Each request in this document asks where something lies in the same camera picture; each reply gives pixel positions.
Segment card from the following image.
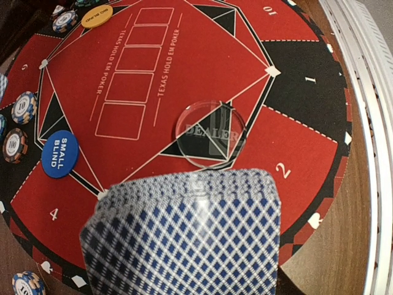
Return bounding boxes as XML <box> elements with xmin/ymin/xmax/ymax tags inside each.
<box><xmin>0</xmin><ymin>73</ymin><xmax>8</xmax><ymax>101</ymax></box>

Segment red black chips seat seven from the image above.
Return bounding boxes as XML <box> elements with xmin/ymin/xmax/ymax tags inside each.
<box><xmin>51</xmin><ymin>5</ymin><xmax>65</xmax><ymax>18</ymax></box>

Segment blue small blind button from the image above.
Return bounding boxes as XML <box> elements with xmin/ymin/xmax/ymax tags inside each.
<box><xmin>41</xmin><ymin>130</ymin><xmax>79</xmax><ymax>179</ymax></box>

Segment green chips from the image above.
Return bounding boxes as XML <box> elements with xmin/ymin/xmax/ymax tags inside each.
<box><xmin>0</xmin><ymin>114</ymin><xmax>7</xmax><ymax>141</ymax></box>
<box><xmin>75</xmin><ymin>0</ymin><xmax>96</xmax><ymax>7</ymax></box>

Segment round red black poker mat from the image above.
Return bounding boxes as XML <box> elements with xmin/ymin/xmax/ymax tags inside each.
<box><xmin>1</xmin><ymin>1</ymin><xmax>352</xmax><ymax>293</ymax></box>

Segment white chips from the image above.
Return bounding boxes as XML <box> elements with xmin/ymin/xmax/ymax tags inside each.
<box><xmin>52</xmin><ymin>10</ymin><xmax>78</xmax><ymax>33</ymax></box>
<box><xmin>11</xmin><ymin>91</ymin><xmax>37</xmax><ymax>125</ymax></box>
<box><xmin>12</xmin><ymin>271</ymin><xmax>46</xmax><ymax>295</ymax></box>

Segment red black chips seat five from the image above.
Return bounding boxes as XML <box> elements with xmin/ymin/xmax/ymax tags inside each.
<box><xmin>2</xmin><ymin>128</ymin><xmax>28</xmax><ymax>164</ymax></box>

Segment blue playing card deck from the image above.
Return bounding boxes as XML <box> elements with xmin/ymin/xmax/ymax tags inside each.
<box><xmin>80</xmin><ymin>168</ymin><xmax>281</xmax><ymax>294</ymax></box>

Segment orange big blind button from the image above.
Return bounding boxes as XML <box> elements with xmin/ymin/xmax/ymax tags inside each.
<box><xmin>81</xmin><ymin>5</ymin><xmax>114</xmax><ymax>28</ymax></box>

